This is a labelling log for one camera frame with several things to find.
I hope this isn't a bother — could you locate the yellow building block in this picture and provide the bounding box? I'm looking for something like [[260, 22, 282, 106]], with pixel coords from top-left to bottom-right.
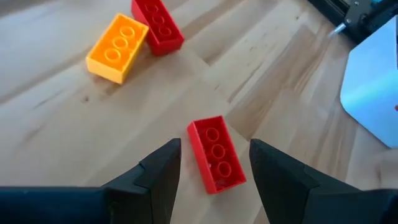
[[85, 12, 150, 85]]

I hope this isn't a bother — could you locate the black aluminium frame rail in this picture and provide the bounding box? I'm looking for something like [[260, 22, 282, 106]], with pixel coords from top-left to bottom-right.
[[306, 0, 361, 44]]

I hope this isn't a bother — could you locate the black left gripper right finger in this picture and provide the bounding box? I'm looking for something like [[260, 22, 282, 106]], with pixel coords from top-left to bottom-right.
[[249, 139, 398, 224]]

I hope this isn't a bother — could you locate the red building block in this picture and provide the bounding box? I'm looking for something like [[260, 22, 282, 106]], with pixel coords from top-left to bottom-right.
[[131, 0, 185, 57]]

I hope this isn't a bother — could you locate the pale grey plastic bin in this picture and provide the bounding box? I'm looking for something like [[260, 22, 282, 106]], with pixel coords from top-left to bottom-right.
[[340, 15, 398, 149]]

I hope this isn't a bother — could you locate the orange-red building block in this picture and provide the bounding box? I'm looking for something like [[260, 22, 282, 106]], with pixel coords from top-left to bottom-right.
[[187, 115, 248, 195]]

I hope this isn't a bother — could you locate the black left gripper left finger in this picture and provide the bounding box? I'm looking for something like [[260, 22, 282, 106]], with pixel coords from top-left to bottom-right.
[[102, 138, 182, 224]]

